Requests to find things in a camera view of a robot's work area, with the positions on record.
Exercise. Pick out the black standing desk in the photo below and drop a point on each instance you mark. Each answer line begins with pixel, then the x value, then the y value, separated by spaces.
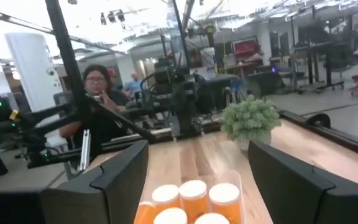
pixel 319 49

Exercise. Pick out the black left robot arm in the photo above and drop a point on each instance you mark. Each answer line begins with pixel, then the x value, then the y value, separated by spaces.
pixel 180 99

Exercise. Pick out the orange pill bottle white cap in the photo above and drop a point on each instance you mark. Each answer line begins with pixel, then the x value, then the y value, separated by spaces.
pixel 193 189
pixel 211 219
pixel 143 214
pixel 170 216
pixel 224 193
pixel 165 193

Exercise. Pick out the person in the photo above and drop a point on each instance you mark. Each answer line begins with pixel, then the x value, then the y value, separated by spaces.
pixel 96 81
pixel 134 85

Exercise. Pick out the silver aluminium bar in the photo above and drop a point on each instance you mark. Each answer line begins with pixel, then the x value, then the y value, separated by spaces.
pixel 85 149

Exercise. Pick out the black ceiling spotlight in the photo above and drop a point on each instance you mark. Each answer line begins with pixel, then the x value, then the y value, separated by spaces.
pixel 103 18
pixel 121 15
pixel 112 16

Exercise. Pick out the green plant in patterned pot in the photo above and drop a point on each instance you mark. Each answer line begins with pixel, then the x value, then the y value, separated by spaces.
pixel 249 118

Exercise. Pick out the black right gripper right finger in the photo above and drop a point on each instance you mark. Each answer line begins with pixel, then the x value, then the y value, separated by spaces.
pixel 306 193

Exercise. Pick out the clear plastic basket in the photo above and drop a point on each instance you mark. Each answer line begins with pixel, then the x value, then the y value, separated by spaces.
pixel 230 175

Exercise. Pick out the white round column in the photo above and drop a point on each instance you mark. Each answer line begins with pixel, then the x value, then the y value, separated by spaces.
pixel 33 68

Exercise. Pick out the red cabinet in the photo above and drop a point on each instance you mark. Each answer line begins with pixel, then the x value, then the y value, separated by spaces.
pixel 245 48

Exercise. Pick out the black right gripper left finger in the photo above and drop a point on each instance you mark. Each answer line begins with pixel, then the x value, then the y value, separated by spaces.
pixel 110 193

